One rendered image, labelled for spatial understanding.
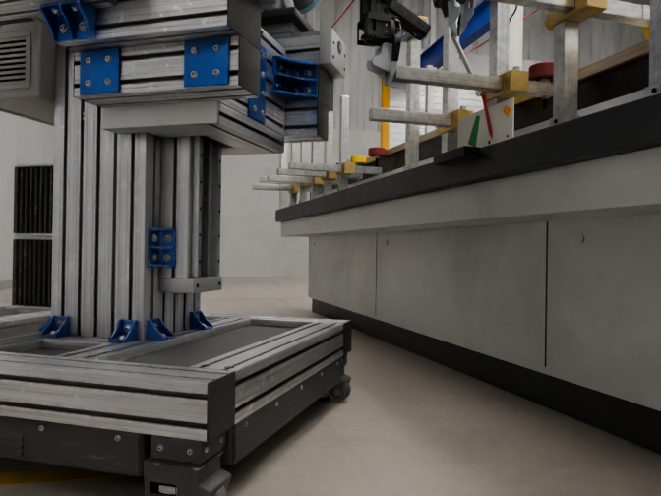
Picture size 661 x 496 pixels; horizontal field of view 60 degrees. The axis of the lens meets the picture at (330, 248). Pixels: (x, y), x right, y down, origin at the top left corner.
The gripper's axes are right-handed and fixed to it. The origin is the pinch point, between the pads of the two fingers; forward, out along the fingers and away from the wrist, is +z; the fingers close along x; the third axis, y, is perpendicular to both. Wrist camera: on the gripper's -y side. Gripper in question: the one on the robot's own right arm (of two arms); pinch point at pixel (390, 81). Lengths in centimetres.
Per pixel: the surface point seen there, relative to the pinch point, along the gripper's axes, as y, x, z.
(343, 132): -31, -127, -15
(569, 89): -30.9, 22.7, 4.9
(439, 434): -14, 1, 83
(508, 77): -28.9, 3.7, -2.8
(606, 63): -50, 12, -6
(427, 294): -51, -82, 56
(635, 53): -50, 21, -5
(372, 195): -27, -81, 18
